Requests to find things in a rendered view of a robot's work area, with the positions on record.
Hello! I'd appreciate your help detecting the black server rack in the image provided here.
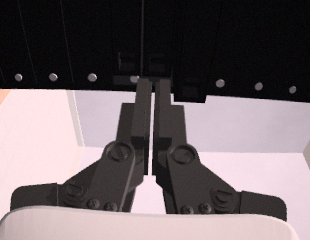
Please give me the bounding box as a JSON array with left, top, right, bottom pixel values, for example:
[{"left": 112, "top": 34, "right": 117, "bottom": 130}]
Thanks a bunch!
[{"left": 0, "top": 0, "right": 310, "bottom": 103}]

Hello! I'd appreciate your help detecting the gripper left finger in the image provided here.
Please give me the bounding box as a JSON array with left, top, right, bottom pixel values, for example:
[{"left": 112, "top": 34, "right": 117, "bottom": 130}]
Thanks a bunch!
[{"left": 10, "top": 78, "right": 152, "bottom": 213}]

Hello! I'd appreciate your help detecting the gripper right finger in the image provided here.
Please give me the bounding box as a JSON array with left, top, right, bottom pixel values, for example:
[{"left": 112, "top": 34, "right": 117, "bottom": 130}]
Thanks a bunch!
[{"left": 152, "top": 79, "right": 287, "bottom": 222}]

